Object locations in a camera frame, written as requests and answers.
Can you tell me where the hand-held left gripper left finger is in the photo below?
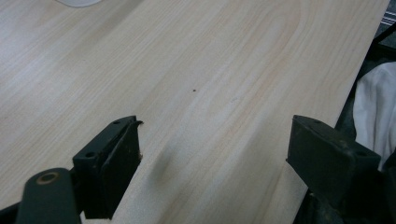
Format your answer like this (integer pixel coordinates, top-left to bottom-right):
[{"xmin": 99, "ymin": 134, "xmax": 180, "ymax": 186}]
[{"xmin": 72, "ymin": 115, "xmax": 144, "ymax": 220}]

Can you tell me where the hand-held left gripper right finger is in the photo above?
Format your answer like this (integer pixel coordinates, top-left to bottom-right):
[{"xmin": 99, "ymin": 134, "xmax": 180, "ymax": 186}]
[{"xmin": 286, "ymin": 114, "xmax": 382, "ymax": 216}]

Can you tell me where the black metal frame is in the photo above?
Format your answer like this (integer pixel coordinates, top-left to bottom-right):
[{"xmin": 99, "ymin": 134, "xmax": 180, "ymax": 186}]
[{"xmin": 372, "ymin": 22, "xmax": 396, "ymax": 60}]

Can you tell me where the white cloth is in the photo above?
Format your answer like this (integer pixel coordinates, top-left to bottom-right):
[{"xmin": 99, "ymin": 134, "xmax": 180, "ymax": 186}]
[{"xmin": 352, "ymin": 61, "xmax": 396, "ymax": 172}]

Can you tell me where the white round object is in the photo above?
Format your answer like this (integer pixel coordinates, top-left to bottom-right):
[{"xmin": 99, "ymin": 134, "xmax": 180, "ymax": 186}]
[{"xmin": 56, "ymin": 0, "xmax": 103, "ymax": 7}]

